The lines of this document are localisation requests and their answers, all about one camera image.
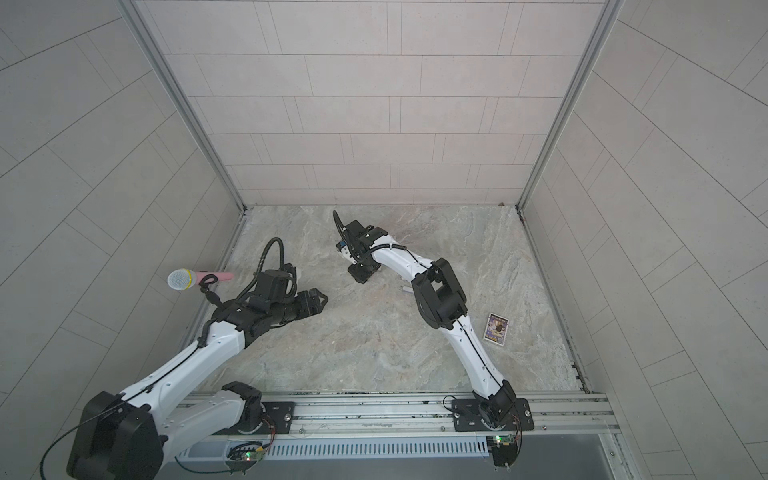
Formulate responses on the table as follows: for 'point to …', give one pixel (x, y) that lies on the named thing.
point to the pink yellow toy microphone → (185, 279)
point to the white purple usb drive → (408, 289)
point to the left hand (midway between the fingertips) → (325, 299)
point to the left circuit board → (243, 456)
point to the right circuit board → (504, 450)
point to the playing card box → (496, 329)
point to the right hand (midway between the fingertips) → (363, 273)
